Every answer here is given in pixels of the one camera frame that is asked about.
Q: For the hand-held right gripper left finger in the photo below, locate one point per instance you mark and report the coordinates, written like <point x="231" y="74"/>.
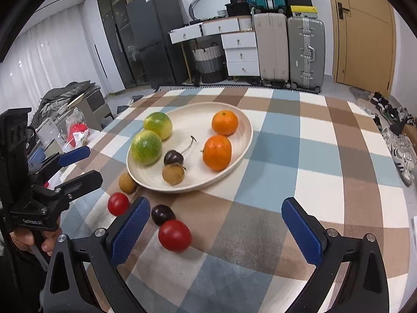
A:
<point x="130" y="231"/>

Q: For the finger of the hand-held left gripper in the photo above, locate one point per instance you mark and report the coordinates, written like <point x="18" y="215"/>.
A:
<point x="84" y="182"/>
<point x="75" y="155"/>

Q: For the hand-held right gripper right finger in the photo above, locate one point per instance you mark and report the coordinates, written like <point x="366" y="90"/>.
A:
<point x="301" y="231"/>

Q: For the red cherry tomato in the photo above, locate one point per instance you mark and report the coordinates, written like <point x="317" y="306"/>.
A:
<point x="175" y="236"/>
<point x="118" y="204"/>

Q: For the brown longan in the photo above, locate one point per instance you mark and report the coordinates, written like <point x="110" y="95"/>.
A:
<point x="127" y="183"/>
<point x="173" y="174"/>

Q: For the green passion fruit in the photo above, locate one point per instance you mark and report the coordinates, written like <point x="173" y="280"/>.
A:
<point x="146" y="147"/>

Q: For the dark cherry with stem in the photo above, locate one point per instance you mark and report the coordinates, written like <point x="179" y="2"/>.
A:
<point x="172" y="158"/>

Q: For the yellow-green passion fruit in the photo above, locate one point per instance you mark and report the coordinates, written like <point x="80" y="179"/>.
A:
<point x="158" y="125"/>

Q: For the cream round plate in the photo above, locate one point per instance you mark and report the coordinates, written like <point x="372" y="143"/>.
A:
<point x="195" y="169"/>

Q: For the orange mandarin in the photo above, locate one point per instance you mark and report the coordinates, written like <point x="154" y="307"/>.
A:
<point x="217" y="153"/>
<point x="224" y="123"/>

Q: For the person's left hand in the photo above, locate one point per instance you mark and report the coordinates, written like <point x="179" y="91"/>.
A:
<point x="49" y="243"/>

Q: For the red item in bag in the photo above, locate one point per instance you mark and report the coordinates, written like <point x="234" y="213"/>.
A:
<point x="77" y="133"/>

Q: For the clear plastic bag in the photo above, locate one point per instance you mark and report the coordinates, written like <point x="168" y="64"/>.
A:
<point x="76" y="115"/>

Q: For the grey jacket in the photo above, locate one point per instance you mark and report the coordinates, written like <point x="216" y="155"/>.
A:
<point x="65" y="94"/>

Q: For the grey slipper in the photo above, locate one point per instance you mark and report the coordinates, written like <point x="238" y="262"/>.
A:
<point x="136" y="98"/>
<point x="122" y="108"/>

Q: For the white sheer curtain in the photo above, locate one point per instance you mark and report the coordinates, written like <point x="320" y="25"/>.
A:
<point x="39" y="62"/>

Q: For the white wardrobe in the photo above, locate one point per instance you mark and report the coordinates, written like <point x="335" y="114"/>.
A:
<point x="97" y="49"/>

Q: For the white paper sheet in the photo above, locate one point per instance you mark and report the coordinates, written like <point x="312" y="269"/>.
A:
<point x="414" y="234"/>

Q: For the dark glass cabinet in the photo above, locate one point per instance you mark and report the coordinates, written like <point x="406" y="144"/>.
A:
<point x="112" y="32"/>

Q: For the row of shoes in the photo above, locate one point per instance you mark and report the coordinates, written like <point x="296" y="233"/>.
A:
<point x="399" y="143"/>

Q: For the dark grey refrigerator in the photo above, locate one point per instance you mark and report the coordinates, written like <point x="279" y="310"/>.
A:
<point x="156" y="39"/>

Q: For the grey floor rag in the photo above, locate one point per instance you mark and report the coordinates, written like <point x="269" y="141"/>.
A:
<point x="360" y="93"/>

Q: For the woven laundry basket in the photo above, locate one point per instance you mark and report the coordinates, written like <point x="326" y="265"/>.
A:
<point x="208" y="63"/>

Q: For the silver suitcase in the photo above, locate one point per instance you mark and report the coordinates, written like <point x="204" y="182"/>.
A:
<point x="306" y="55"/>

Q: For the beige suitcase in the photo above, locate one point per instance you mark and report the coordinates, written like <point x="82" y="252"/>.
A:
<point x="271" y="49"/>

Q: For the white desk with drawers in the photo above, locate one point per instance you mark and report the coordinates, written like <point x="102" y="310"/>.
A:
<point x="218" y="26"/>

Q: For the wooden door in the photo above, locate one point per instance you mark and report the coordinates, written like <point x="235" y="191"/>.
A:
<point x="365" y="45"/>

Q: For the small white basket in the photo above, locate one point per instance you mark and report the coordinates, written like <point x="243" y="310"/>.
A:
<point x="222" y="13"/>

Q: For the white ribbed bin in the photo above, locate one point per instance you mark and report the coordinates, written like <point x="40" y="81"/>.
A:
<point x="245" y="24"/>

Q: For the black storage box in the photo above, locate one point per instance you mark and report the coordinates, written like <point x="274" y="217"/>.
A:
<point x="237" y="10"/>

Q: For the yellow black shoe box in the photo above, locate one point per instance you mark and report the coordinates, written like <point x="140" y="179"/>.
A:
<point x="303" y="12"/>

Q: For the plain black shoe box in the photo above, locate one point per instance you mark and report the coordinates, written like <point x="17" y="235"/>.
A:
<point x="298" y="1"/>

